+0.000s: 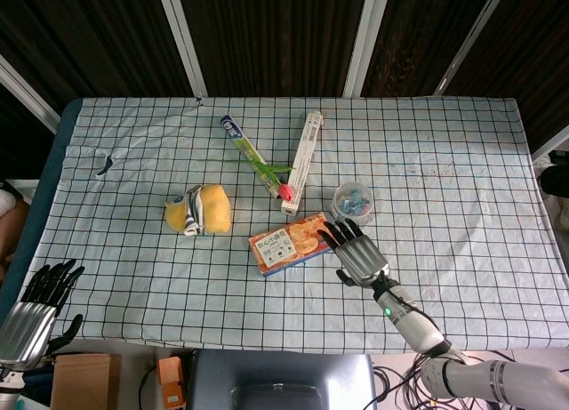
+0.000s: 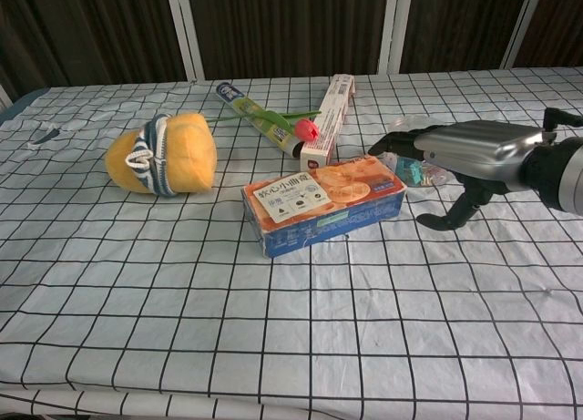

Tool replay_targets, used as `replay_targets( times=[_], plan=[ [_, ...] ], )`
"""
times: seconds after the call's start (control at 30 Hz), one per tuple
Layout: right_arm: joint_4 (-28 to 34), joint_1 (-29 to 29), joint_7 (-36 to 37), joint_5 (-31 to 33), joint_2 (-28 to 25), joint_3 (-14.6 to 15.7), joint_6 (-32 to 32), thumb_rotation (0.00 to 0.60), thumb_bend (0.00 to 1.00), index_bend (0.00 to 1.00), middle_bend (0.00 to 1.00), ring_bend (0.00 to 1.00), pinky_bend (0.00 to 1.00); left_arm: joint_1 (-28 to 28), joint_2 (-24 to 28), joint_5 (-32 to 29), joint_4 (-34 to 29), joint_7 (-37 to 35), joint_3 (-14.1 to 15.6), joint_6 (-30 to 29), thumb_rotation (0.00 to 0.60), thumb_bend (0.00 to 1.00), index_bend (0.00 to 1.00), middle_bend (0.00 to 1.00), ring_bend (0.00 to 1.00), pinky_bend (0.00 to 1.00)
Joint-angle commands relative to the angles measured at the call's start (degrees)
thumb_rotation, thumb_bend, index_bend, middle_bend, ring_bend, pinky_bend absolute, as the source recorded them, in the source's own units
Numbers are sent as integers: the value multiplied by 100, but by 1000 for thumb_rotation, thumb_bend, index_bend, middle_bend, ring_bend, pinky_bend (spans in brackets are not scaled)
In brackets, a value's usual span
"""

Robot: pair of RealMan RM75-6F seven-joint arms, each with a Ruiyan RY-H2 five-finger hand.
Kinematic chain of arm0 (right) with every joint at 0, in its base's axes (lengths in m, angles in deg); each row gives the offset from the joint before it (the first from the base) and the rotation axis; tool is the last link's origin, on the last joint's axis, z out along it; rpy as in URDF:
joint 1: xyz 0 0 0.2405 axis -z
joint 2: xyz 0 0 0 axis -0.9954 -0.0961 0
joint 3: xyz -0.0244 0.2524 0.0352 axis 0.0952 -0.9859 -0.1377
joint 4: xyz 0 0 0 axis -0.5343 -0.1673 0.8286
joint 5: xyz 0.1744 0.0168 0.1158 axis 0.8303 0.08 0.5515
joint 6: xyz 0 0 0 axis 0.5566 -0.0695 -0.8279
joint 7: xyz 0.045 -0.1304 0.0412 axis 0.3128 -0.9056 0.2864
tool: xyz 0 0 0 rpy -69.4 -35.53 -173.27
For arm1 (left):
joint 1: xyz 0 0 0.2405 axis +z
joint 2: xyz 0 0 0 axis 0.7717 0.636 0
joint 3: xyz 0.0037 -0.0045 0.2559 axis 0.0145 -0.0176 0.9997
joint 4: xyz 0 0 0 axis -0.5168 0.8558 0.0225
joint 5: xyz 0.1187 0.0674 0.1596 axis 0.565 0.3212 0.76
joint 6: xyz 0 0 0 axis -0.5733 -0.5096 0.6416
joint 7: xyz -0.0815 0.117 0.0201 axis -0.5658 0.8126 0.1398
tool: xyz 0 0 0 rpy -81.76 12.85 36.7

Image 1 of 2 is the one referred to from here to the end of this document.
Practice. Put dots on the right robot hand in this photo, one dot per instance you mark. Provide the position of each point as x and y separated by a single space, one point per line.
362 255

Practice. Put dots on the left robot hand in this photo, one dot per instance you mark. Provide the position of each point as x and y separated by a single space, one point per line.
31 313

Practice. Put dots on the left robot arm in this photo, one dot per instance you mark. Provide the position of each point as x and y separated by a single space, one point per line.
8 383

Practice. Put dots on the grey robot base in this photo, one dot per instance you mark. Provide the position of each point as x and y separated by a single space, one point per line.
282 381

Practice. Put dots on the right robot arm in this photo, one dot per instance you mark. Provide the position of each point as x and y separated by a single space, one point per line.
444 343

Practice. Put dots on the orange biscuit box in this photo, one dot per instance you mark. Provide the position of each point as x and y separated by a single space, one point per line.
291 249

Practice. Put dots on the long white toothpaste box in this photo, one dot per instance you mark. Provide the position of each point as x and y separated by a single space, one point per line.
302 161

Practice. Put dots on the green toothpaste box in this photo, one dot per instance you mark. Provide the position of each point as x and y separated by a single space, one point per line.
249 150

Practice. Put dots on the orange device box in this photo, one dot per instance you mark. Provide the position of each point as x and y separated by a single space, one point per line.
171 381

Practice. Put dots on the clear plastic cup with clips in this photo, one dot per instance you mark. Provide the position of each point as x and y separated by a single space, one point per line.
353 202

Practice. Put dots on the checkered white tablecloth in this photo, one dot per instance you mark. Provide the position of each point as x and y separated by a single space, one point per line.
284 214

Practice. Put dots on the pink artificial tulip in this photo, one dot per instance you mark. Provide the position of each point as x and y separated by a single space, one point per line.
266 167

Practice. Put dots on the yellow plush toy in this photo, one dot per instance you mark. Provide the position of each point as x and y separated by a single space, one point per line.
202 209

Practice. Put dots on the black object at table edge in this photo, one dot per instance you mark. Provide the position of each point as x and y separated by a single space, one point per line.
555 174

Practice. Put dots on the white folding screen frame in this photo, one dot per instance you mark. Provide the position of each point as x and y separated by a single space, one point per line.
186 36

